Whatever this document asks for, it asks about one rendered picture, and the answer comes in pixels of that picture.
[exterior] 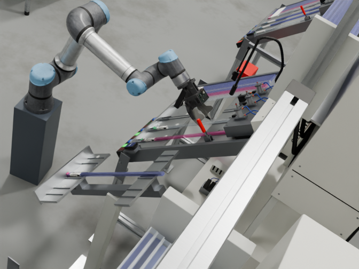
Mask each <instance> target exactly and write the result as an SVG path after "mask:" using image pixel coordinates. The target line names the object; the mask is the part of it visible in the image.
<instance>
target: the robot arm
mask: <svg viewBox="0 0 359 269"><path fill-rule="evenodd" d="M109 20H110V13H109V10H108V8H107V6H106V5H105V4H104V3H103V2H102V1H99V0H94V1H90V2H88V3H86V4H84V5H81V6H79V7H77V8H74V9H72V10H71V11H70V12H69V14H68V16H67V19H66V26H67V30H68V32H69V34H70V37H69V39H68V40H67V42H66V44H65V46H64V48H63V49H62V51H61V52H59V53H57V54H56V55H55V57H54V59H53V60H52V61H51V62H50V63H48V64H47V63H43V64H42V63H39V64H36V65H34V66H33V67H32V69H31V71H30V74H29V89H28V92H27V94H26V96H25V98H24V107H25V108H26V109H27V110H28V111H30V112H32V113H34V114H46V113H49V112H51V111H52V110H53V108H54V99H53V96H52V90H53V88H54V87H55V86H57V85H58V84H60V83H62V82H63V81H65V80H67V79H69V78H71V77H73V76H74V75H75V74H76V72H77V62H76V61H77V59H78V57H79V56H80V54H81V53H82V51H83V49H84V48H85V47H86V48H87V49H88V50H89V51H91V52H92V53H93V54H94V55H95V56H96V57H97V58H98V59H100V60H101V61H102V62H103V63H104V64H105V65H106V66H107V67H109V68H110V69H111V70H112V71H113V72H115V73H116V74H117V76H119V77H120V78H121V79H122V80H124V81H125V82H126V84H127V85H126V88H127V90H128V92H129V93H130V94H131V95H132V96H139V95H141V94H142V93H144V92H145V91H146V90H148V89H149V88H150V87H152V86H153V85H155V84H156V83H157V82H159V81H160V80H161V79H163V78H165V77H167V76H169V77H170V78H171V80H172V82H173V83H174V85H175V86H177V88H178V90H180V89H182V91H181V93H180V95H179V96H178V98H177V100H176V101H175V104H174V107H176V108H177V109H179V108H180V107H181V106H182V105H183V103H185V106H186V110H187V112H188V114H189V116H190V117H191V118H192V120H194V122H195V123H196V124H197V125H198V126H199V124H198V123H197V119H200V120H201V121H202V120H203V119H204V118H205V117H206V118H208V119H210V120H211V117H210V114H209V112H210V111H211V110H212V109H213V107H212V106H211V105H205V104H204V102H205V101H206V100H207V99H208V98H209V96H208V94H207V93H206V91H205V89H204V88H200V89H199V88H198V87H197V86H196V84H195V81H196V79H195V78H193V79H190V76H189V74H188V73H187V71H186V70H185V68H184V66H183V65H182V63H181V62H180V60H179V58H178V56H177V55H176V54H175V52H174V51H173V50H172V49H170V50H168V51H166V52H164V53H163V54H161V55H160V56H159V57H158V59H159V61H158V62H157V63H155V64H153V65H151V66H149V67H147V68H146V69H145V70H144V71H143V72H140V71H139V70H137V69H136V68H135V67H134V66H133V65H132V64H131V63H130V62H128V61H127V60H126V59H125V58H124V57H123V56H122V55H121V54H119V53H118V52H117V51H116V50H115V49H114V48H112V47H111V46H110V45H109V44H108V43H107V42H106V41H105V40H103V39H102V38H101V37H100V36H99V35H98V34H97V33H98V32H99V30H100V28H101V27H102V26H103V25H105V24H107V23H108V22H109ZM195 107H197V108H198V109H199V110H200V111H201V112H202V113H199V112H198V110H197V109H196V108H195Z"/></svg>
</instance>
